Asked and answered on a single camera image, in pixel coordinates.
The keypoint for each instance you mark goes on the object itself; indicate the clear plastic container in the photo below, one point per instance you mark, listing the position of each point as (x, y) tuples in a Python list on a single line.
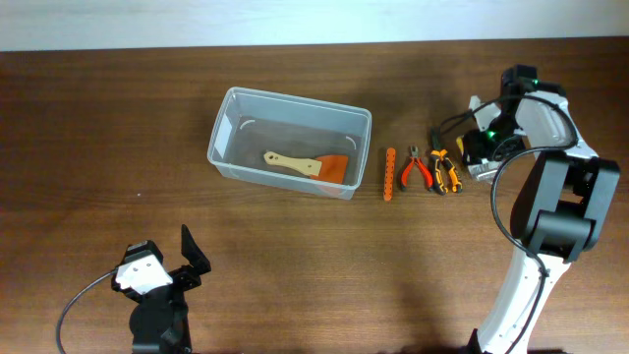
[(252, 122)]

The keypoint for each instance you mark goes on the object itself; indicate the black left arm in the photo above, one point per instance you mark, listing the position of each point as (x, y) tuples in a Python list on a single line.
[(159, 322)]

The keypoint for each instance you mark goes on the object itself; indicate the orange perforated strip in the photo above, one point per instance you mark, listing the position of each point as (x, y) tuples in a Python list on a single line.
[(389, 174)]

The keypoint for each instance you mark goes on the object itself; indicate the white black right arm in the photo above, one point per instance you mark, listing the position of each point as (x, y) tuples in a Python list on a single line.
[(558, 214)]

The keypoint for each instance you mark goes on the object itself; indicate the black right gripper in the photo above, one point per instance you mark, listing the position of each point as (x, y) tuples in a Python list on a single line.
[(474, 148)]

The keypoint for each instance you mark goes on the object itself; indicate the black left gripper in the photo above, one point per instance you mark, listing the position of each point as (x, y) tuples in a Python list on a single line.
[(191, 277)]

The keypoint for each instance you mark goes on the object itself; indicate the orange scraper wooden handle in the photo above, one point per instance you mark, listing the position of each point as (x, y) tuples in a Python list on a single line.
[(323, 175)]

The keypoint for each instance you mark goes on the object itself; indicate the clear box of coloured bits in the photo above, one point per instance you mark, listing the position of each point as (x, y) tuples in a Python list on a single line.
[(483, 171)]

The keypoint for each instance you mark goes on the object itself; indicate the orange black long-nose pliers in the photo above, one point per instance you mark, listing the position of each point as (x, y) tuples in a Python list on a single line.
[(442, 170)]

